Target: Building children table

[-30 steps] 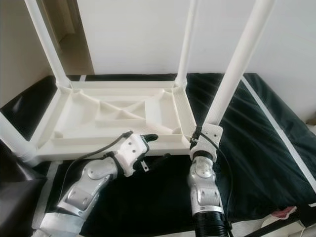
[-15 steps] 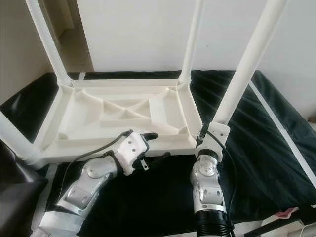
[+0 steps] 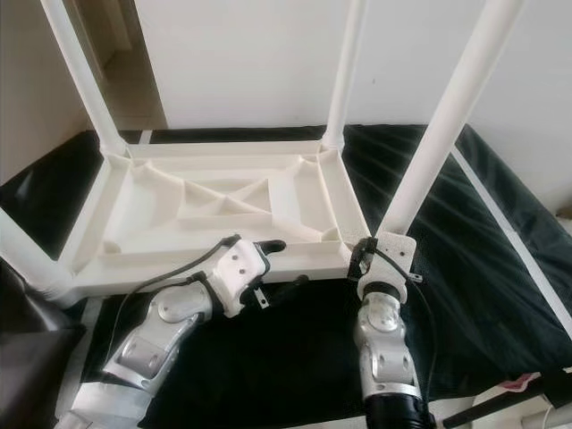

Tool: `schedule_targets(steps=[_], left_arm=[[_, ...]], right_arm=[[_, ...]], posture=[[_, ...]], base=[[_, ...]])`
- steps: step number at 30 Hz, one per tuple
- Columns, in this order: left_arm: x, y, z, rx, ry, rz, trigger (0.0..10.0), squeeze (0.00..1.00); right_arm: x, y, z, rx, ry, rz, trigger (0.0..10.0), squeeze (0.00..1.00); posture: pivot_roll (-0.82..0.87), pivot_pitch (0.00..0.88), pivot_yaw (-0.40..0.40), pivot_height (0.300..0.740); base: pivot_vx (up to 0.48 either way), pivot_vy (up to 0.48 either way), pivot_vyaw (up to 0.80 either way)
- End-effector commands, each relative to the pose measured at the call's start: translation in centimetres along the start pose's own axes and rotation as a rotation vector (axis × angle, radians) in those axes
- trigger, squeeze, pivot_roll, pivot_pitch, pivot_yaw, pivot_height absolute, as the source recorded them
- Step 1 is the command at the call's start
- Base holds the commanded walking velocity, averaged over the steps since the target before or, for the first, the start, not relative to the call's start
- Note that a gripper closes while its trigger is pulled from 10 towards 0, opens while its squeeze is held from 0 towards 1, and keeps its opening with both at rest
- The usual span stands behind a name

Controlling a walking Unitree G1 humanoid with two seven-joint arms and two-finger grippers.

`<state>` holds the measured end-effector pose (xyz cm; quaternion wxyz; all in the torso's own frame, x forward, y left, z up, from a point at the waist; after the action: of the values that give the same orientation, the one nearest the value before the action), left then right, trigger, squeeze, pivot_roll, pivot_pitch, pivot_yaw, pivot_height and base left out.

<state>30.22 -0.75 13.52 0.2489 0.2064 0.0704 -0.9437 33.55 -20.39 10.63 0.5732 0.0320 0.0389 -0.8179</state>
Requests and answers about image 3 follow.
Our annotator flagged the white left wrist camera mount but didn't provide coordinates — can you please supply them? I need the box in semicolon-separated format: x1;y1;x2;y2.
210;237;273;318

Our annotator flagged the black cloth cover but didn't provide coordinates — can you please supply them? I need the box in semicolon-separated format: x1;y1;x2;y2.
0;123;572;429

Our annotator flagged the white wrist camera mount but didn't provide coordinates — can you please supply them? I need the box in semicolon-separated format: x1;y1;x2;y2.
210;237;273;318
357;232;419;300

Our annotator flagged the black stand bar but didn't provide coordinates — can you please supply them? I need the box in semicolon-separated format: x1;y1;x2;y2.
442;371;572;428

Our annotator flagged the pink object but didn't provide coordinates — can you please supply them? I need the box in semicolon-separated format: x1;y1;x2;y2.
499;375;542;394

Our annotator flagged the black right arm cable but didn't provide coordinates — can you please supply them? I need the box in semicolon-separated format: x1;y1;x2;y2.
375;250;443;421

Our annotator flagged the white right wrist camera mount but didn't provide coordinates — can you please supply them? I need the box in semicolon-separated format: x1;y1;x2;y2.
357;232;419;300

